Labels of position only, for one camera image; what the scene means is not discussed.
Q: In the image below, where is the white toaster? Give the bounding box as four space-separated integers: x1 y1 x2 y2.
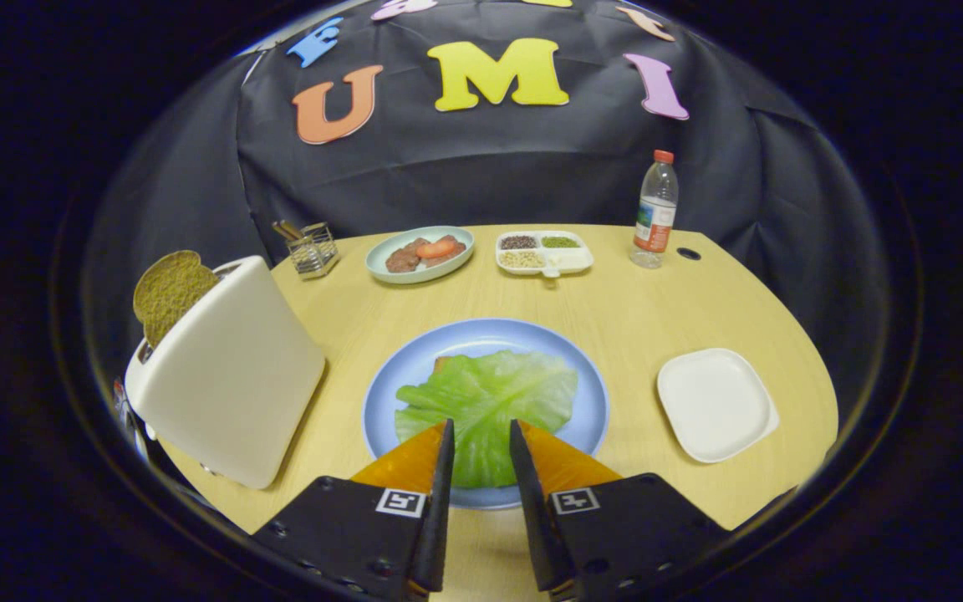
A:
125 255 328 491

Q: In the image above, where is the brown toast bread slice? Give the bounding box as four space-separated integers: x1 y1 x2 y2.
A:
132 250 221 349

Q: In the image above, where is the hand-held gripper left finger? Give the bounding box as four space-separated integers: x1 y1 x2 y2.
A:
249 418 456 602

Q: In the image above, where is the wire mesh utensil holder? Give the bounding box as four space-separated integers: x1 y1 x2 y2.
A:
285 222 340 279

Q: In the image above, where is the clear bottle with red cap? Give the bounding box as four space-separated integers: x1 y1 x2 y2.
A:
630 150 680 269

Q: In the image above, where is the brown meat piece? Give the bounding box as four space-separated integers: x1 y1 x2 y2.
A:
423 237 467 268
385 238 432 273

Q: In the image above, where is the green lettuce leaf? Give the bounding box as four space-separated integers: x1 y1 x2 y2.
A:
395 349 579 490

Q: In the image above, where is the white square plate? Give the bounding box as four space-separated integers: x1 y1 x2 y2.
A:
657 348 780 464

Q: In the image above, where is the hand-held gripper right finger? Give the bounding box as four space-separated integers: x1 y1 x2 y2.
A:
508 418 733 602

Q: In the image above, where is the white divided dish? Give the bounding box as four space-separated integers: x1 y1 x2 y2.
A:
495 231 595 279

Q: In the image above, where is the blue round plate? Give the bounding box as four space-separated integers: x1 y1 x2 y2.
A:
362 319 610 511

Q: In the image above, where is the pale green round plate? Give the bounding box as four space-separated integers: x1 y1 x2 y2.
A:
365 226 476 285

